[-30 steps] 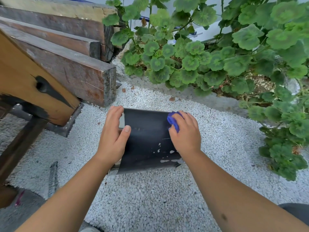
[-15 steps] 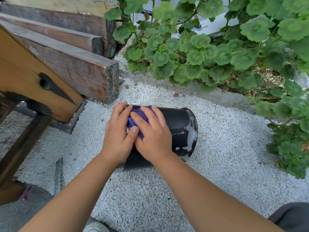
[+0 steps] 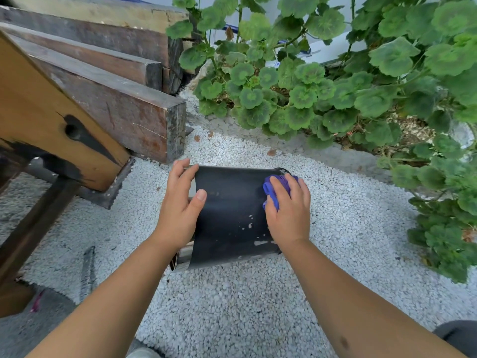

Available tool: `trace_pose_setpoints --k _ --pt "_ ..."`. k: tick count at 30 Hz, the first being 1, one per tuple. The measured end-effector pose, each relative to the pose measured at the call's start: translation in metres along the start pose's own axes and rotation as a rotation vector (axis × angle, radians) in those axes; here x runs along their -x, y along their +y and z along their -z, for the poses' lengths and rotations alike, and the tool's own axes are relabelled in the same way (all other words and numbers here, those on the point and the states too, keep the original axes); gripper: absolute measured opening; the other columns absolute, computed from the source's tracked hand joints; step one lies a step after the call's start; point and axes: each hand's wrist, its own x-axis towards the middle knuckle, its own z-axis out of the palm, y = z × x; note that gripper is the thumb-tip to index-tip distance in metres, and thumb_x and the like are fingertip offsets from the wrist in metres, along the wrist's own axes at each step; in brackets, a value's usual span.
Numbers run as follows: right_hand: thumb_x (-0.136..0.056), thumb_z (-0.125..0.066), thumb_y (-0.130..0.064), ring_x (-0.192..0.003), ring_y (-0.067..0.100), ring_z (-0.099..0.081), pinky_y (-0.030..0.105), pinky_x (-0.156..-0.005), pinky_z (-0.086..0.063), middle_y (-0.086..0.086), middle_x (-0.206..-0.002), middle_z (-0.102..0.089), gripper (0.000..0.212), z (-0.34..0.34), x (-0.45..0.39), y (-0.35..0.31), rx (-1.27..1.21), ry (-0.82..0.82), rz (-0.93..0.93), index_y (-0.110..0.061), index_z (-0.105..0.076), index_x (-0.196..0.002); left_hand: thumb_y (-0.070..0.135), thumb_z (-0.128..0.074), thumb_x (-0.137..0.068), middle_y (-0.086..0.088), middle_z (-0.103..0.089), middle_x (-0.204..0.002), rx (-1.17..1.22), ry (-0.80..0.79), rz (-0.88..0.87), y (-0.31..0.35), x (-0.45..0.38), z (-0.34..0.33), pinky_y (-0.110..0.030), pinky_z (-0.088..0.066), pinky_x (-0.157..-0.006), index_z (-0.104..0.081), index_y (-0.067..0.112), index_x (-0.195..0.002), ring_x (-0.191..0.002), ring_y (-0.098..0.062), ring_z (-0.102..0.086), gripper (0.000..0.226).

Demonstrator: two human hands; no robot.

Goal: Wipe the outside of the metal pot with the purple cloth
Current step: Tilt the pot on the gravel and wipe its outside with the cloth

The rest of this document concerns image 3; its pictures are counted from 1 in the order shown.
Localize green geranium plant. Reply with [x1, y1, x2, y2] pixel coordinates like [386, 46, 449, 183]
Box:
[166, 0, 477, 284]

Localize brown wooden block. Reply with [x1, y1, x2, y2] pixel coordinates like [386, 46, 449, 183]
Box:
[0, 280, 36, 319]

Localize white container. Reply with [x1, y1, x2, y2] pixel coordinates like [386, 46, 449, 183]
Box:
[265, 29, 369, 69]

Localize person's grey shoe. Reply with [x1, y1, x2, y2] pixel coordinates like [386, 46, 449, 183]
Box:
[126, 338, 165, 358]

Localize dark wooden post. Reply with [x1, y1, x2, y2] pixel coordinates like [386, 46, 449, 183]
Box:
[0, 154, 81, 287]

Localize person's left hand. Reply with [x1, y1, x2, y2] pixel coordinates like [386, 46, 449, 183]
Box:
[154, 157, 208, 254]

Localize person's right leg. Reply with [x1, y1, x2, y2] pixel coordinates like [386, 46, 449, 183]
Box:
[432, 320, 477, 358]

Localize person's right hand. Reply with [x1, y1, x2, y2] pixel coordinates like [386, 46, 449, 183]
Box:
[263, 173, 312, 255]

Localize person's left forearm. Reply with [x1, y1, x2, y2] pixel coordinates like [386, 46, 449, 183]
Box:
[24, 234, 188, 358]

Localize grey metal rod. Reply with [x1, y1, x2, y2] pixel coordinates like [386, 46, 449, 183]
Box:
[79, 245, 97, 305]

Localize reddish brown wooden plank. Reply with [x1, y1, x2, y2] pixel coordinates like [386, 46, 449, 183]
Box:
[0, 22, 164, 92]

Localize pink scrap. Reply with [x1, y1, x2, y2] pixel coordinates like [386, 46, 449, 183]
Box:
[30, 290, 45, 314]

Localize thick dark brown plank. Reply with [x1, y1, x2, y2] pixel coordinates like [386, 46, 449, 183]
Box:
[7, 33, 187, 165]

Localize grey metal base plate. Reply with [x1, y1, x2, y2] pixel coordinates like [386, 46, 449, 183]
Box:
[25, 156, 136, 210]

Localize orange-brown wooden beam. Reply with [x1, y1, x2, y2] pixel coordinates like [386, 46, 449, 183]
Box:
[0, 29, 131, 193]

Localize pale weathered wooden plank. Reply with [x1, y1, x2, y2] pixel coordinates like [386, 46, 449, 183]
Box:
[7, 0, 203, 76]

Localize person's right forearm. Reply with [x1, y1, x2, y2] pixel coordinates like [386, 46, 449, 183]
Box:
[279, 238, 469, 358]

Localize dark weathered wooden plank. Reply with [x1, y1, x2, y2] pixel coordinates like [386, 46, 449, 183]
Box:
[0, 5, 184, 96]

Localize black curved metal cover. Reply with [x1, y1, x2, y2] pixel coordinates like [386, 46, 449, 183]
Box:
[169, 165, 296, 273]

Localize purple cleaning cloth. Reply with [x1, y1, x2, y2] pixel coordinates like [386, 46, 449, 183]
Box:
[262, 174, 300, 212]

